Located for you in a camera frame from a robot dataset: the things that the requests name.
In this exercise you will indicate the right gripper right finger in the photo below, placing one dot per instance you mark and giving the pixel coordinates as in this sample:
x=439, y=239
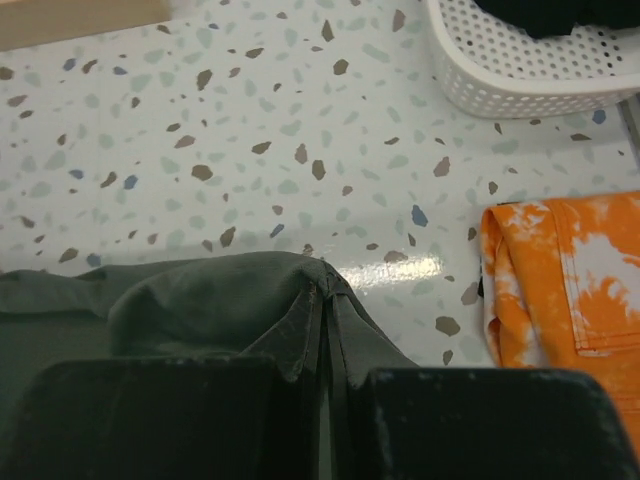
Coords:
x=467, y=423

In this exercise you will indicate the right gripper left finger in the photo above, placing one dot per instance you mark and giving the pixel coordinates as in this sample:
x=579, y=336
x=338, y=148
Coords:
x=221, y=418

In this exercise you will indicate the dark grey t-shirt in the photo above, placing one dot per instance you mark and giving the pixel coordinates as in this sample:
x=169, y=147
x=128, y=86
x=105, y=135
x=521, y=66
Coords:
x=295, y=310

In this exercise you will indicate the orange tie-dye folded shirt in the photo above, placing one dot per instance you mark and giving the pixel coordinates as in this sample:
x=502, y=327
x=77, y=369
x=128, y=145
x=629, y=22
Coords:
x=560, y=280

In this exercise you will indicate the white perforated laundry basket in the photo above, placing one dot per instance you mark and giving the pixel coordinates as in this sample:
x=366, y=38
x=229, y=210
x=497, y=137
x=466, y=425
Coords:
x=493, y=70

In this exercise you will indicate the black garment in basket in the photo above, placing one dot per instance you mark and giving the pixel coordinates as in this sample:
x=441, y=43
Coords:
x=554, y=18

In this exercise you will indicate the wooden compartment tray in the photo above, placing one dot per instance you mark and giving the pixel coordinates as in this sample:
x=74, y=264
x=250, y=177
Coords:
x=29, y=23

